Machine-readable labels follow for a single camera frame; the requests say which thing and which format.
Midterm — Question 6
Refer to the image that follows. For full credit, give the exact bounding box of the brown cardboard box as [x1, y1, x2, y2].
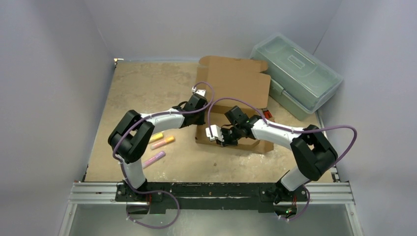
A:
[195, 56, 271, 146]

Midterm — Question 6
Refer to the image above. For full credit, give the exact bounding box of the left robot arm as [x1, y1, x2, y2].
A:
[108, 93, 209, 201]

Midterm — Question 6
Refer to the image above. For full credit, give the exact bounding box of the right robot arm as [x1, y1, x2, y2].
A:
[207, 106, 338, 203]

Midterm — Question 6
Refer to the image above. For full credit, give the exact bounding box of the orange pink highlighter marker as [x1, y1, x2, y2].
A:
[150, 136, 175, 150]

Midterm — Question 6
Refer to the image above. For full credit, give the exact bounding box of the purple highlighter marker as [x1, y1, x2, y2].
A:
[142, 151, 166, 169]

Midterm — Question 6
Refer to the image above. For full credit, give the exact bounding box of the yellow highlighter marker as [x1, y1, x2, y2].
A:
[149, 132, 164, 143]

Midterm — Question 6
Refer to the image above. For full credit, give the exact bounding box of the translucent green plastic toolbox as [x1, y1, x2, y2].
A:
[250, 33, 343, 120]

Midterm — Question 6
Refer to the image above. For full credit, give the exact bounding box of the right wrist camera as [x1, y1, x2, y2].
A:
[205, 125, 224, 142]

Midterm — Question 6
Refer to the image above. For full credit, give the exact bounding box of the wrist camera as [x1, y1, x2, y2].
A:
[205, 125, 224, 142]
[192, 87, 207, 97]

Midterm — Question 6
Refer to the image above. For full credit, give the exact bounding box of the red handled adjustable wrench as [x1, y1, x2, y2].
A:
[262, 109, 273, 120]

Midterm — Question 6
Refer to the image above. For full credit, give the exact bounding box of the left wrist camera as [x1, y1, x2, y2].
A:
[192, 87, 207, 97]

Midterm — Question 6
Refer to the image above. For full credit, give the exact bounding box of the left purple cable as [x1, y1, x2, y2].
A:
[112, 81, 216, 193]

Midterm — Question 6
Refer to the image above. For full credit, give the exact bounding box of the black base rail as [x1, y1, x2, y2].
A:
[115, 182, 308, 214]

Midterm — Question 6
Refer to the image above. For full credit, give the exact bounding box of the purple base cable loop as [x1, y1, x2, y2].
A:
[125, 188, 181, 229]

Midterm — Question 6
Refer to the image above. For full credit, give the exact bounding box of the aluminium frame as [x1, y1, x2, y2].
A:
[59, 182, 363, 236]

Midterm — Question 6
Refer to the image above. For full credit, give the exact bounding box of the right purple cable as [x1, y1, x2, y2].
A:
[207, 97, 358, 170]

